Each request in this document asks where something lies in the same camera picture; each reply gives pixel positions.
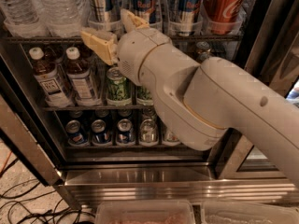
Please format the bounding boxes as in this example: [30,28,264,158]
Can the water bottle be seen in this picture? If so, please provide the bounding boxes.
[0,0,48,38]
[40,0,82,38]

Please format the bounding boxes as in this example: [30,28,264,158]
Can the red coca-cola can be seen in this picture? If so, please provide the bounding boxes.
[203,0,243,35]

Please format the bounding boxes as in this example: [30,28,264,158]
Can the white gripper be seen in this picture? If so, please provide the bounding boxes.
[80,8,171,86]

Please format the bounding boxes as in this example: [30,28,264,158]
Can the black floor cables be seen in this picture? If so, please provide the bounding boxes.
[0,157,96,224]

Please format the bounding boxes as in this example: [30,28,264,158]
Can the steel fridge door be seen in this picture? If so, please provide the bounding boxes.
[0,62,63,186]

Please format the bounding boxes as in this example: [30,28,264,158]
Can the pepsi can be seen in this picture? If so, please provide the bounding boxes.
[92,119,111,146]
[116,119,135,145]
[65,119,88,147]

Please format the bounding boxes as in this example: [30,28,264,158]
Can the right pepsi can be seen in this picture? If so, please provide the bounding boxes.
[116,119,135,145]

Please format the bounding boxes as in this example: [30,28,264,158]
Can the redbull can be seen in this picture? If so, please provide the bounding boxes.
[85,0,123,36]
[130,0,162,30]
[168,0,201,36]

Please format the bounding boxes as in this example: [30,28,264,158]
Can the steel fridge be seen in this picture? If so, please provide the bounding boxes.
[0,0,299,208]

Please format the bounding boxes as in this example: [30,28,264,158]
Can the left pepsi can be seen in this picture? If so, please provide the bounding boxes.
[65,119,88,147]

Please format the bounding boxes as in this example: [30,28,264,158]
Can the clear plastic bin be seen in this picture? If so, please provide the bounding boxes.
[94,200,195,224]
[201,201,299,224]

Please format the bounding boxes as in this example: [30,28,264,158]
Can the middle pepsi can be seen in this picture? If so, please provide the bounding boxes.
[92,119,111,146]

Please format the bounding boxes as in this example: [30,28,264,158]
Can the left water bottle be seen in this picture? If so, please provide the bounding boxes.
[0,0,48,38]

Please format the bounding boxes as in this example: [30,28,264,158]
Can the tea bottle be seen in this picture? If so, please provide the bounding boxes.
[29,47,73,108]
[66,47,100,106]

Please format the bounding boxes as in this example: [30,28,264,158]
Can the front right green can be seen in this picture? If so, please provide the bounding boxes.
[136,86,152,105]

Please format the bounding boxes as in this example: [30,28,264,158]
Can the right tea bottle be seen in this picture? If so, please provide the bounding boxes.
[66,47,100,106]

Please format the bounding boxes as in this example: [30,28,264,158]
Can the front left green can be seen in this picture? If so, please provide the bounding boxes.
[107,66,132,106]

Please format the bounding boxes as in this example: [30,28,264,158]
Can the silver can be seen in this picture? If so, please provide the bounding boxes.
[162,126,180,147]
[139,119,158,146]

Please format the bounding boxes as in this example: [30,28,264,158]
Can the right silver can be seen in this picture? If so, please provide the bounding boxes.
[162,126,180,147]

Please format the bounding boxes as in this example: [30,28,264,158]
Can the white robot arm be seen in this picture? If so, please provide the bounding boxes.
[80,9,299,186]

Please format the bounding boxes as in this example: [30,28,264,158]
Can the right water bottle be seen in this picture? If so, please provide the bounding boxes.
[40,0,82,38]

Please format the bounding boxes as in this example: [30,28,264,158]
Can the green can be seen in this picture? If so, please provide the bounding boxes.
[136,86,152,105]
[107,66,132,106]

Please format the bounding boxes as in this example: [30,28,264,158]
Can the right clear plastic bin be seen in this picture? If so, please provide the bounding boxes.
[201,201,299,224]

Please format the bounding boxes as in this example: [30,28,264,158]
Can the left tea bottle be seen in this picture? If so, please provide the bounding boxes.
[29,47,73,108]

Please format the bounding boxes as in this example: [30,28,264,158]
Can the left clear plastic bin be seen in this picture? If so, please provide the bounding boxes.
[94,200,195,224]

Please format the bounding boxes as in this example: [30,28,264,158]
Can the left silver can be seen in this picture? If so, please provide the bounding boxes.
[139,119,158,146]

